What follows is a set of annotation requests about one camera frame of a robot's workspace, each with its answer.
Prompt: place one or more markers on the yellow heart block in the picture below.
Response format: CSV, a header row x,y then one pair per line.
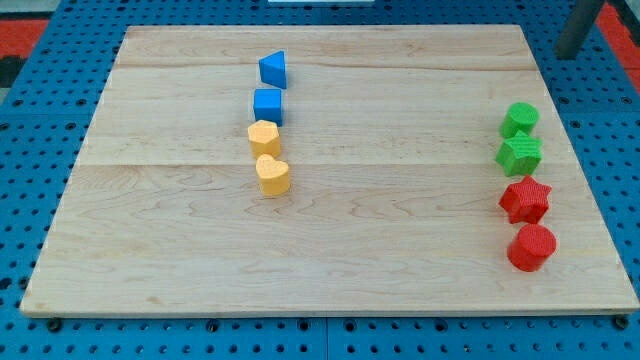
x,y
273,175

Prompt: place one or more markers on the yellow hexagon block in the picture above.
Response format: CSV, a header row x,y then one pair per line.
x,y
264,138

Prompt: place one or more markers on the blue cube block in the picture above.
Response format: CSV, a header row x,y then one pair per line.
x,y
267,105

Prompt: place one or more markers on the light wooden board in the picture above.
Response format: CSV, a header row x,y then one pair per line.
x,y
391,135

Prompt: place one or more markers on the blue triangle block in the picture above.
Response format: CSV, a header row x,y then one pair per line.
x,y
272,69

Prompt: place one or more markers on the green star block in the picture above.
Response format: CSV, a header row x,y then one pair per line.
x,y
519,154

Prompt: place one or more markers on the red star block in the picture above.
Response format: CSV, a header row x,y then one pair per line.
x,y
526,201

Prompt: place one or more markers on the green cylinder block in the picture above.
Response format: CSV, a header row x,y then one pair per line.
x,y
520,116

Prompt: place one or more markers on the red cylinder block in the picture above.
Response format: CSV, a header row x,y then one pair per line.
x,y
531,247

